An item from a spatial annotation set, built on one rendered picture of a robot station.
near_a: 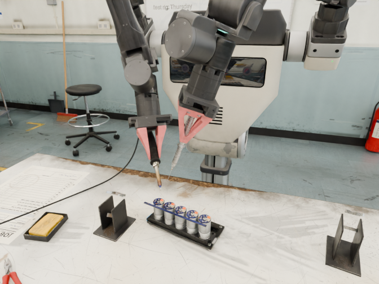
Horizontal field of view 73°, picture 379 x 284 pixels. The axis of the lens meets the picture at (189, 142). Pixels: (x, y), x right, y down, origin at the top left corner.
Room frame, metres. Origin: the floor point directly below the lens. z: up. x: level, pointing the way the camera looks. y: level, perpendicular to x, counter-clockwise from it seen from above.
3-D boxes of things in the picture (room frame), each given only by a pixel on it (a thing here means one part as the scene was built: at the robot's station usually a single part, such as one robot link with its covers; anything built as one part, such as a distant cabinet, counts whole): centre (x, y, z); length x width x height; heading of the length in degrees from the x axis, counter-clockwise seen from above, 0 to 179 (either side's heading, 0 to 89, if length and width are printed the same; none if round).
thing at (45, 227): (0.45, 0.32, 0.76); 0.07 x 0.05 x 0.02; 171
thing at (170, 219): (0.45, 0.04, 0.79); 0.02 x 0.02 x 0.05
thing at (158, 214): (0.46, 0.07, 0.79); 0.02 x 0.02 x 0.05
